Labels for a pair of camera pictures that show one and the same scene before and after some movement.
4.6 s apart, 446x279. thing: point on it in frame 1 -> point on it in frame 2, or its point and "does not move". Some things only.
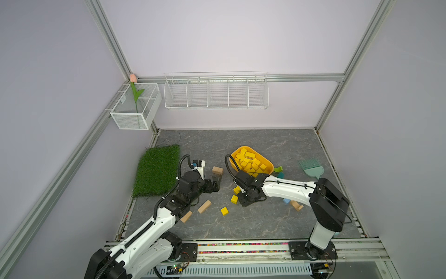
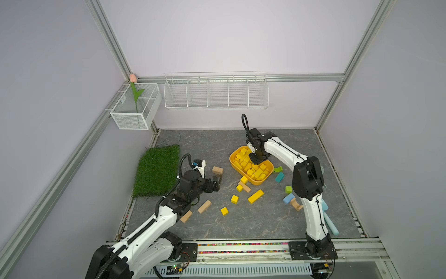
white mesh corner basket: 124,112 does not move
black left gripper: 215,183 does not move
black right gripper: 242,201 -> 255,160
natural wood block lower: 186,217 does not move
